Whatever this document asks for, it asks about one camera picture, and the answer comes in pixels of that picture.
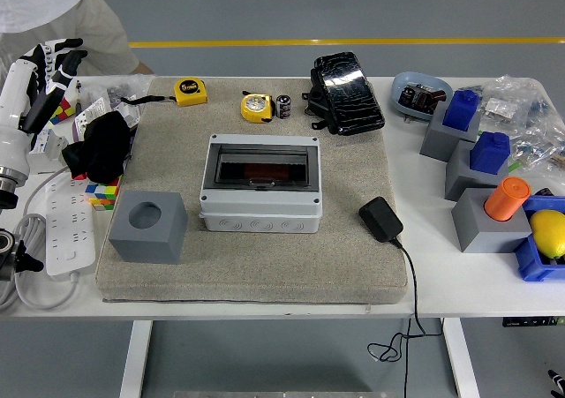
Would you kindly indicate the blue plastic bin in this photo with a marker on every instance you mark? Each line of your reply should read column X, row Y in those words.
column 529, row 265

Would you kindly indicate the light blue bowl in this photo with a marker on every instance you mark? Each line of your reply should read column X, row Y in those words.
column 404, row 82

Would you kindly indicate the blue block battery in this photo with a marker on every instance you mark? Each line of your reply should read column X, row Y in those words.
column 490, row 153
column 461, row 109

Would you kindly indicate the white table leg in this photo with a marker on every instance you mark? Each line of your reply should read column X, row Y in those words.
column 461, row 358
column 134, row 358

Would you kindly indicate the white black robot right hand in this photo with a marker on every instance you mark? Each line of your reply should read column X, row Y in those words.
column 558, row 385

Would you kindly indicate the small bag of white parts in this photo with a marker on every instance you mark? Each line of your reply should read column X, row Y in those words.
column 498, row 108

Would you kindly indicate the smoked transparent box lid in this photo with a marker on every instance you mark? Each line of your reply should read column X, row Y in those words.
column 229, row 168

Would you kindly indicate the dark capacitors pile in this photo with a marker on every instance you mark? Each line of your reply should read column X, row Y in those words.
column 419, row 98

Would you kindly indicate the person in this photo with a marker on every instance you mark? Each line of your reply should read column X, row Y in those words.
column 44, row 1

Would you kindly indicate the clear bags of parts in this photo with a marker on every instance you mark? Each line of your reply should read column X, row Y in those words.
column 538, row 124

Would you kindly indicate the grey block with round hole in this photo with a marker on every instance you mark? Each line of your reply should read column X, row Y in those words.
column 145, row 243

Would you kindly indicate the grey-brown mat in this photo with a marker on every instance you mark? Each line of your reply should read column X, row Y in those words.
column 265, row 265

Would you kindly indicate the white purple card pack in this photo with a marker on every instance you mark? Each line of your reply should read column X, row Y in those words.
column 86, row 115

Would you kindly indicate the glossy black foot pedal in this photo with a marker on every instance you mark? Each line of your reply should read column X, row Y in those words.
column 348, row 93

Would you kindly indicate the white power strip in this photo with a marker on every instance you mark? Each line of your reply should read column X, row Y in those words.
column 70, row 230

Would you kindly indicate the black power adapter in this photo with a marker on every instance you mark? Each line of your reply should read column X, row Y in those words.
column 380, row 219

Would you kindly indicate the black table control panel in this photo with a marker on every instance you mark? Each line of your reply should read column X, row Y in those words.
column 529, row 321

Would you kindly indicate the white circuit breaker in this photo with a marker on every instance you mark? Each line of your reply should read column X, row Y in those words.
column 50, row 146

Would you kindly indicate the small black capacitor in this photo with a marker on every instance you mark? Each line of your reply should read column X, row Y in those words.
column 284, row 106

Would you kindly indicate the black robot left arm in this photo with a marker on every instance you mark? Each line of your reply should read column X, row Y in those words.
column 9, row 248

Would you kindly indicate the clear bag of dark parts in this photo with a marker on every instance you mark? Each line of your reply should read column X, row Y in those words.
column 115, row 87

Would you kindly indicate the round yellow tape measure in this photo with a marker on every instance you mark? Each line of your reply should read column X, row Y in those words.
column 256, row 107

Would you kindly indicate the yellow lemon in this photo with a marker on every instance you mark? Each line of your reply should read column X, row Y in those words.
column 549, row 232

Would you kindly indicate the grey block holder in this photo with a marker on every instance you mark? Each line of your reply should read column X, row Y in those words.
column 434, row 142
column 461, row 182
column 481, row 235

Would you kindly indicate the small multicolour puzzle cube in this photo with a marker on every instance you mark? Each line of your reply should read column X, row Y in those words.
column 103, row 195

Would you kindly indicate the square yellow tape measure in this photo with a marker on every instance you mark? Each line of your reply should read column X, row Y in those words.
column 190, row 92

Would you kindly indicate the black cloth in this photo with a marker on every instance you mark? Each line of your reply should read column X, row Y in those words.
column 101, row 146

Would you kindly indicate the grey electrical junction box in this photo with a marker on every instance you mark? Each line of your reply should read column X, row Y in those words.
column 260, row 219

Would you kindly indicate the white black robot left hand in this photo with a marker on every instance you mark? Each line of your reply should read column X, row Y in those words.
column 15, row 107

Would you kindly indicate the large multicolour puzzle cube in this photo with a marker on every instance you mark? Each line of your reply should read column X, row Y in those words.
column 64, row 111

